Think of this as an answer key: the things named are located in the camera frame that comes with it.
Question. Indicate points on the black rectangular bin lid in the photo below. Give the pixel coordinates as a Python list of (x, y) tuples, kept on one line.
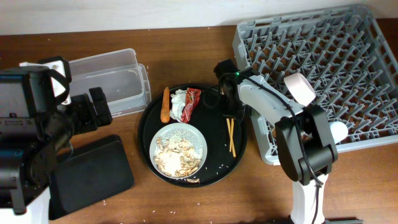
[(91, 174)]

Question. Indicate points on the peanut shell on tray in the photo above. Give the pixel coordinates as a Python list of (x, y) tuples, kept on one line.
[(193, 180)]

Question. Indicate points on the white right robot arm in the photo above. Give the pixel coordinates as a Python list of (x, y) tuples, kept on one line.
[(306, 140)]

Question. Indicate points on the red snack wrapper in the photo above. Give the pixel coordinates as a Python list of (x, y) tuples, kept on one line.
[(192, 100)]

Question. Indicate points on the grey dishwasher rack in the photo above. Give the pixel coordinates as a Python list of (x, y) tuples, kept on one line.
[(344, 56)]

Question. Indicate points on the light blue cup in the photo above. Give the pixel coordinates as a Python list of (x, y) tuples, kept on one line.
[(339, 131)]

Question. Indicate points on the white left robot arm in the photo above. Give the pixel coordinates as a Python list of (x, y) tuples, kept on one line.
[(38, 118)]

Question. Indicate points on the round black tray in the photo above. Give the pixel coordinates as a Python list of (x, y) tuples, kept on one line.
[(218, 163)]

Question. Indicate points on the white plate with food scraps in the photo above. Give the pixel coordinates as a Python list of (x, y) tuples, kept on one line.
[(178, 151)]

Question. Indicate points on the clear plastic bin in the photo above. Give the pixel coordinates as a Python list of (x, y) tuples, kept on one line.
[(122, 78)]

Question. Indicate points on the wooden chopstick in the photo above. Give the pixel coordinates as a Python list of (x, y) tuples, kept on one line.
[(230, 123), (233, 152)]

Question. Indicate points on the orange carrot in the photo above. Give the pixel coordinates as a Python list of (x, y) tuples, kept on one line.
[(165, 110)]

